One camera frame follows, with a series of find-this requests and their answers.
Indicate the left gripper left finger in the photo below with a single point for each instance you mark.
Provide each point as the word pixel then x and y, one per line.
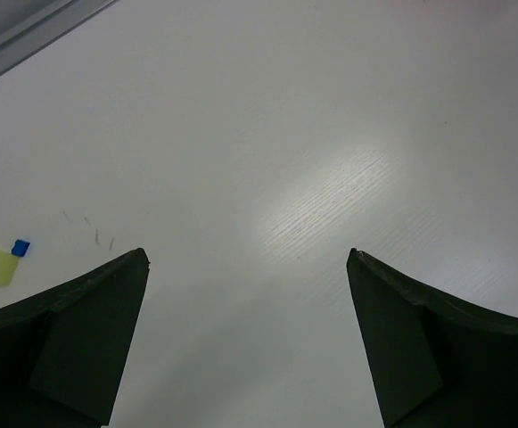
pixel 63 351

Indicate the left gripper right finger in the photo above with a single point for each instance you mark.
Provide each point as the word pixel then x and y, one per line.
pixel 435 360

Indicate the small blue lego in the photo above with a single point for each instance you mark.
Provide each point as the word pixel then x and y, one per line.
pixel 20 248

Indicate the aluminium table frame rail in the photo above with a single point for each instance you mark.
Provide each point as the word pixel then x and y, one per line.
pixel 42 27

